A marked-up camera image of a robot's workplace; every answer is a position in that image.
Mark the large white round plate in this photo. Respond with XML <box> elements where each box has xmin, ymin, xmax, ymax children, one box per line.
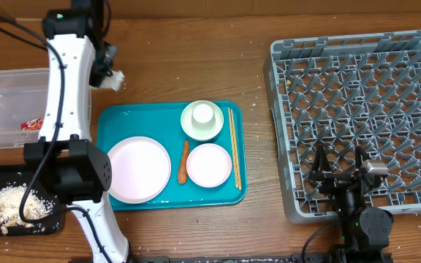
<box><xmin>108</xmin><ymin>137</ymin><xmax>171</xmax><ymax>204</ymax></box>

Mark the wooden chopstick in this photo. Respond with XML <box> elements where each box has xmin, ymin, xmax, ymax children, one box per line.
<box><xmin>230</xmin><ymin>108</ymin><xmax>243</xmax><ymax>191</ymax></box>
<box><xmin>227</xmin><ymin>107</ymin><xmax>240</xmax><ymax>189</ymax></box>

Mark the white cup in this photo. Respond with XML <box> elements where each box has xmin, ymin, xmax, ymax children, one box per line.
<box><xmin>191</xmin><ymin>103</ymin><xmax>214</xmax><ymax>124</ymax></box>

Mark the small white round plate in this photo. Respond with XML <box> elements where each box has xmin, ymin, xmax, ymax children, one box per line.
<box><xmin>186</xmin><ymin>143</ymin><xmax>232</xmax><ymax>188</ymax></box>

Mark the red snack wrapper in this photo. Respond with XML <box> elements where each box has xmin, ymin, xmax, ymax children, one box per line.
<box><xmin>20</xmin><ymin>118</ymin><xmax>44</xmax><ymax>131</ymax></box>

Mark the wooden chopstick left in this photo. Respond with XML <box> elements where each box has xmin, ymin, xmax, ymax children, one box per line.
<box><xmin>227</xmin><ymin>107</ymin><xmax>240</xmax><ymax>189</ymax></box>

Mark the orange carrot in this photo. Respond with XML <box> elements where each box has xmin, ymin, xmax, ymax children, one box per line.
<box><xmin>177</xmin><ymin>140</ymin><xmax>190</xmax><ymax>185</ymax></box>

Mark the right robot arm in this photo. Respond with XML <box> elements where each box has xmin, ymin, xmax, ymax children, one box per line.
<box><xmin>300</xmin><ymin>145</ymin><xmax>394</xmax><ymax>262</ymax></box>

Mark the white napkin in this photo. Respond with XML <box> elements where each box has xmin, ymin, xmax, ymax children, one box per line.
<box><xmin>99</xmin><ymin>71</ymin><xmax>125</xmax><ymax>91</ymax></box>

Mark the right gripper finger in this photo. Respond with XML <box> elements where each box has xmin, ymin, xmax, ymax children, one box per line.
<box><xmin>311</xmin><ymin>144</ymin><xmax>332</xmax><ymax>172</ymax></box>
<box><xmin>354</xmin><ymin>145</ymin><xmax>369</xmax><ymax>174</ymax></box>

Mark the teal plastic serving tray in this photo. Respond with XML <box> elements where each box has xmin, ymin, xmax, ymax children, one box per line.
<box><xmin>96</xmin><ymin>101</ymin><xmax>248</xmax><ymax>211</ymax></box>

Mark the grey dishwasher rack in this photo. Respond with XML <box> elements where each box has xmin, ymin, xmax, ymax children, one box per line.
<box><xmin>264</xmin><ymin>30</ymin><xmax>421</xmax><ymax>224</ymax></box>

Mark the food scraps rice pile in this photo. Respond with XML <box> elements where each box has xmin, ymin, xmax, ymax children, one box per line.
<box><xmin>0</xmin><ymin>183</ymin><xmax>55</xmax><ymax>235</ymax></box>

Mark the white bowl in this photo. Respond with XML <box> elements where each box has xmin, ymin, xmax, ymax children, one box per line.
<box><xmin>181</xmin><ymin>100</ymin><xmax>224</xmax><ymax>142</ymax></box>

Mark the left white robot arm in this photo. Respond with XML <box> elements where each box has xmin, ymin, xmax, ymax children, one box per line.
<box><xmin>0</xmin><ymin>0</ymin><xmax>134</xmax><ymax>262</ymax></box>

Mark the clear plastic waste bin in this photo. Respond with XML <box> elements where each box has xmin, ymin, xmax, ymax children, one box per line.
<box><xmin>0</xmin><ymin>68</ymin><xmax>50</xmax><ymax>149</ymax></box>

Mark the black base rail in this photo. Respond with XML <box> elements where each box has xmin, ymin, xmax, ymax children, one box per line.
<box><xmin>131</xmin><ymin>253</ymin><xmax>394</xmax><ymax>263</ymax></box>

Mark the wooden chopstick right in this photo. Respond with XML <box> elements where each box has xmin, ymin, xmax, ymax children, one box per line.
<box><xmin>230</xmin><ymin>108</ymin><xmax>243</xmax><ymax>191</ymax></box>

